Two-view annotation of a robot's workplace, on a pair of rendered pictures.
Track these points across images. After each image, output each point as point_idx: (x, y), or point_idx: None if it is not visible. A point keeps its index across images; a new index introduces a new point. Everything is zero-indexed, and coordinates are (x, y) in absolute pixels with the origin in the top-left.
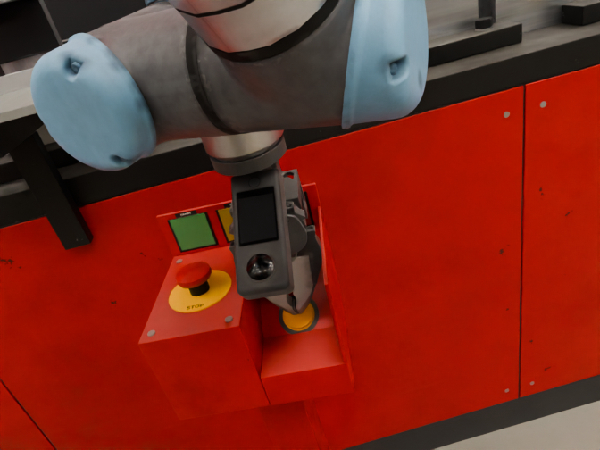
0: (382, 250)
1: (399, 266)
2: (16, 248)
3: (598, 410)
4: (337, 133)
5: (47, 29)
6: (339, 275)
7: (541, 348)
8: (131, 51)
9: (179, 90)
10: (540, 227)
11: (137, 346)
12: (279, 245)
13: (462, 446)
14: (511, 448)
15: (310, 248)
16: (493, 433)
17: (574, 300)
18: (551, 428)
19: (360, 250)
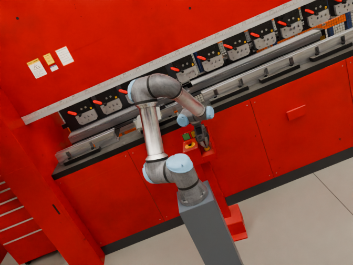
0: (225, 138)
1: (230, 142)
2: None
3: (299, 180)
4: None
5: None
6: (216, 145)
7: (275, 161)
8: (186, 115)
9: (191, 118)
10: (263, 129)
11: None
12: (202, 134)
13: (260, 194)
14: (273, 192)
15: (207, 135)
16: (269, 190)
17: (280, 146)
18: (286, 186)
19: (220, 139)
